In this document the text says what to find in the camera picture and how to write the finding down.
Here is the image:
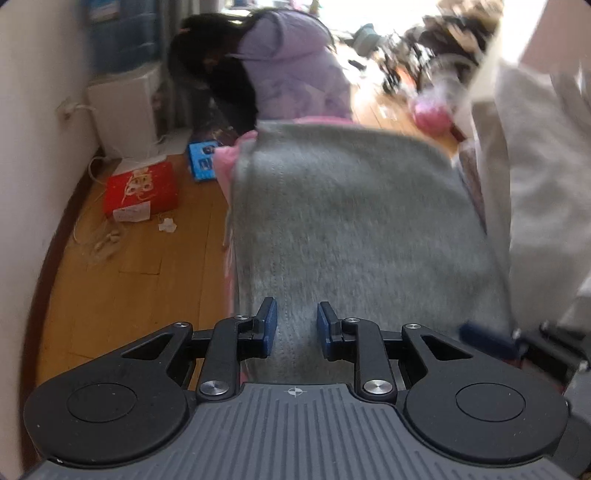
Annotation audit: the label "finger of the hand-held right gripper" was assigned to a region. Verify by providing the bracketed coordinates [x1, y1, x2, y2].
[459, 323, 525, 361]

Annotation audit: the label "blue water jug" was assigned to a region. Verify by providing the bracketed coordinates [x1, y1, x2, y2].
[85, 0, 162, 72]

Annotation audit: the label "pink filled plastic bag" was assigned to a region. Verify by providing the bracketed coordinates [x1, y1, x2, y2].
[412, 90, 454, 133]

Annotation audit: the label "pink printed blanket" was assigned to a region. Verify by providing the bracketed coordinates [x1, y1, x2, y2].
[213, 115, 490, 305]

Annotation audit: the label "white cord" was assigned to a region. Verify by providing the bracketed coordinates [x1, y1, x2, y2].
[58, 99, 123, 264]

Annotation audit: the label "red cardboard box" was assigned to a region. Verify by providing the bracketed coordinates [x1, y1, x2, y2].
[104, 159, 181, 223]

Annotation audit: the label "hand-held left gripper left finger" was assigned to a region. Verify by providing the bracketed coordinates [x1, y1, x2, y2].
[121, 296, 278, 401]

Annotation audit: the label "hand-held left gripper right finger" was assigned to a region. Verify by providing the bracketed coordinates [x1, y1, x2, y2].
[317, 301, 474, 401]

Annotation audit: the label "grey sweatpants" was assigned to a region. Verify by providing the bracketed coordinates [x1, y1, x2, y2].
[226, 121, 513, 385]

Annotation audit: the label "person's right forearm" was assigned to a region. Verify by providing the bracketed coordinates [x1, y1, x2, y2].
[471, 60, 591, 333]

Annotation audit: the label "black wheelchair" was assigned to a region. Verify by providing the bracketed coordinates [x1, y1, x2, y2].
[353, 4, 502, 95]

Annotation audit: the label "blue flat box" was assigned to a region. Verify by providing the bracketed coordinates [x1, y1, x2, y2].
[187, 141, 220, 184]

